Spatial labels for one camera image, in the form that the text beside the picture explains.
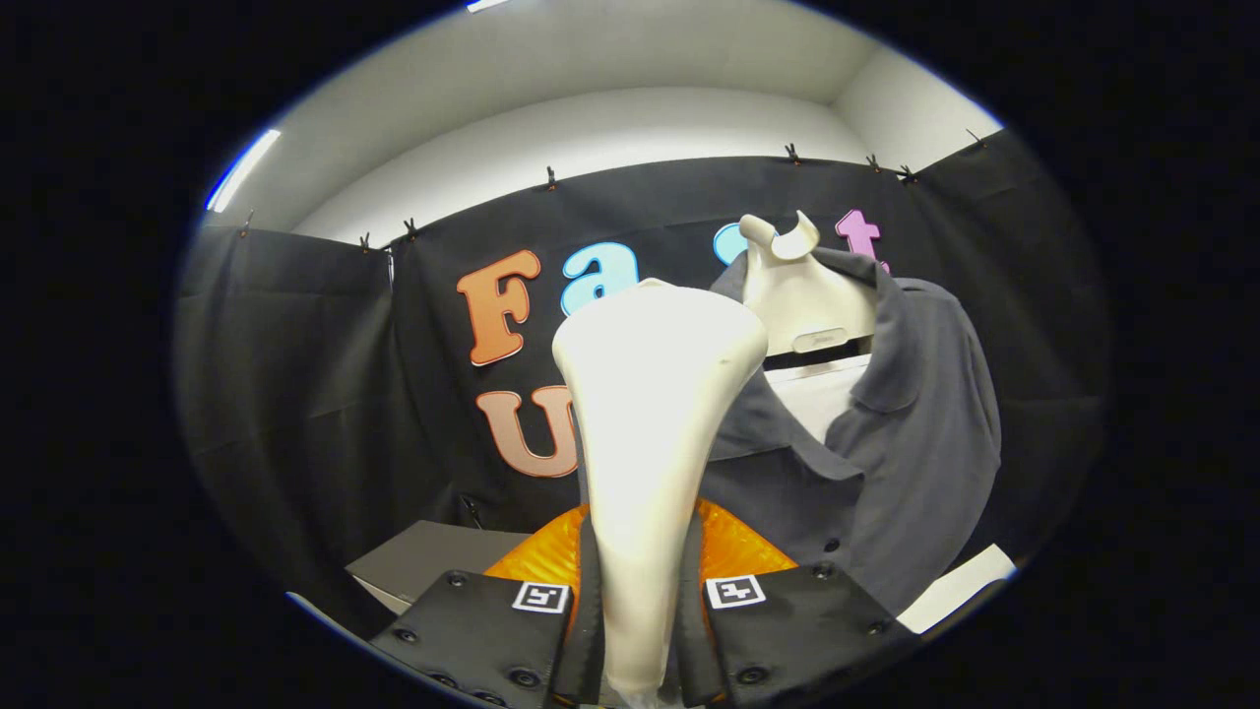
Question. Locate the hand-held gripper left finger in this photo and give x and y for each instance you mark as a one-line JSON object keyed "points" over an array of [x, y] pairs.
{"points": [[589, 611]]}

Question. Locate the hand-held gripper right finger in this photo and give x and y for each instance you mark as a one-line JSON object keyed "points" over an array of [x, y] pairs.
{"points": [[691, 611]]}

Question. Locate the grey button-up shirt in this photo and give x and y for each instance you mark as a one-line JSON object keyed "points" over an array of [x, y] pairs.
{"points": [[915, 443]]}

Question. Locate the cream clothes hanger head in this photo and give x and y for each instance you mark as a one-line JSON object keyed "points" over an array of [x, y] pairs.
{"points": [[797, 295]]}

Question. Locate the grey cabinet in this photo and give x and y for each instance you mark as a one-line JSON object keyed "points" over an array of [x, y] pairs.
{"points": [[433, 556]]}

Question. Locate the white drawer unit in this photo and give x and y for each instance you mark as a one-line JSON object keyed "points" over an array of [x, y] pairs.
{"points": [[955, 591]]}

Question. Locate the black backdrop cloth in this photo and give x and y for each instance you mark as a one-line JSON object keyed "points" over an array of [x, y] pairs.
{"points": [[295, 394]]}

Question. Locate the row of black cloth clips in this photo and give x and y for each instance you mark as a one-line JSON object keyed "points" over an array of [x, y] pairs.
{"points": [[551, 179]]}

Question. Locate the long ceiling light strip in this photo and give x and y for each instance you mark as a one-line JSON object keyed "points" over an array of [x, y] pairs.
{"points": [[243, 169]]}

